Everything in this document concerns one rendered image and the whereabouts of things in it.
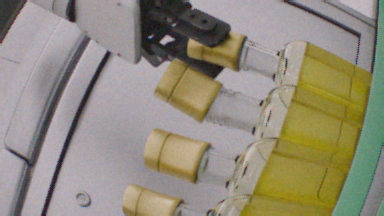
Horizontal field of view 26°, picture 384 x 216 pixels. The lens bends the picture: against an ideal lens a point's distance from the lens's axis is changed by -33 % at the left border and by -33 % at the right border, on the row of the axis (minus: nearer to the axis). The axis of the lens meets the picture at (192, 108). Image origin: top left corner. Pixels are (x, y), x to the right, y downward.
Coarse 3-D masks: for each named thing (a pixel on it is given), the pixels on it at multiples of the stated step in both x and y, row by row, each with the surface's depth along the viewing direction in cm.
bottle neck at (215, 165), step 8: (208, 152) 88; (216, 152) 88; (224, 152) 89; (208, 160) 88; (216, 160) 88; (224, 160) 88; (232, 160) 88; (200, 168) 88; (208, 168) 88; (216, 168) 88; (224, 168) 88; (200, 176) 88; (208, 176) 88; (216, 176) 88; (224, 176) 87; (216, 184) 88; (224, 184) 88
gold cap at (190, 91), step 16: (176, 64) 92; (160, 80) 92; (176, 80) 92; (192, 80) 92; (208, 80) 92; (160, 96) 92; (176, 96) 92; (192, 96) 91; (208, 96) 91; (192, 112) 92
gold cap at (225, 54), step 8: (232, 32) 96; (192, 40) 95; (224, 40) 95; (232, 40) 95; (240, 40) 95; (192, 48) 96; (200, 48) 95; (208, 48) 95; (216, 48) 95; (224, 48) 95; (232, 48) 95; (192, 56) 96; (200, 56) 96; (208, 56) 96; (216, 56) 95; (224, 56) 95; (232, 56) 95; (216, 64) 96; (224, 64) 96; (232, 64) 95
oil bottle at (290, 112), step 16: (272, 96) 90; (288, 96) 90; (304, 96) 90; (320, 96) 90; (256, 112) 91; (272, 112) 89; (288, 112) 89; (304, 112) 89; (320, 112) 89; (336, 112) 89; (352, 112) 89; (256, 128) 90; (272, 128) 88; (288, 128) 88; (304, 128) 88; (320, 128) 88; (336, 128) 88; (352, 128) 88; (320, 144) 87; (336, 144) 87; (352, 144) 86
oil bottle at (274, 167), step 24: (264, 144) 87; (288, 144) 87; (240, 168) 86; (264, 168) 85; (288, 168) 85; (312, 168) 85; (336, 168) 85; (240, 192) 86; (264, 192) 84; (288, 192) 84; (312, 192) 83; (336, 192) 83
